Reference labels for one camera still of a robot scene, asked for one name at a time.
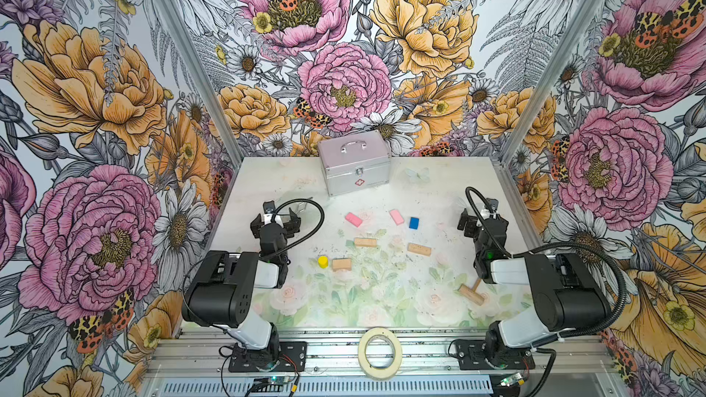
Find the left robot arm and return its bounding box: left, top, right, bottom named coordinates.
left=182, top=211, right=301, bottom=355

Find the aluminium frame post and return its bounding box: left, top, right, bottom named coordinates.
left=131, top=0, right=244, bottom=167
left=499, top=0, right=605, bottom=167

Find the aluminium front rail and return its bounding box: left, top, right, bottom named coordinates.
left=139, top=328, right=629, bottom=396

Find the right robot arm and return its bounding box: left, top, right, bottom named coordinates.
left=457, top=210, right=614, bottom=364

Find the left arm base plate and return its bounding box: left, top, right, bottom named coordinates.
left=227, top=341, right=308, bottom=373

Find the light pink rectangular block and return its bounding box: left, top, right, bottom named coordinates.
left=389, top=210, right=404, bottom=225

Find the hot pink rectangular block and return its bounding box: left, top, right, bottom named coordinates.
left=345, top=212, right=363, bottom=228

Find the silver metal first-aid case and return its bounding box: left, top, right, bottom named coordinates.
left=318, top=130, right=392, bottom=197

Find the wooden toy mallet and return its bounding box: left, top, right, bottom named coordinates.
left=458, top=279, right=485, bottom=306

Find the yellow cylinder block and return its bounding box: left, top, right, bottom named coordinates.
left=317, top=255, right=329, bottom=268

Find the masking tape roll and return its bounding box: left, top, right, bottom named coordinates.
left=357, top=327, right=403, bottom=380

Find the right aluminium frame post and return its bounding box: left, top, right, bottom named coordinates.
left=499, top=0, right=605, bottom=167

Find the left aluminium frame post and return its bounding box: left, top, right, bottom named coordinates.
left=131, top=0, right=244, bottom=167

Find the short natural wood block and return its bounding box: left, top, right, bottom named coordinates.
left=331, top=258, right=352, bottom=271

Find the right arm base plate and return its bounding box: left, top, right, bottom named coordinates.
left=448, top=339, right=536, bottom=371

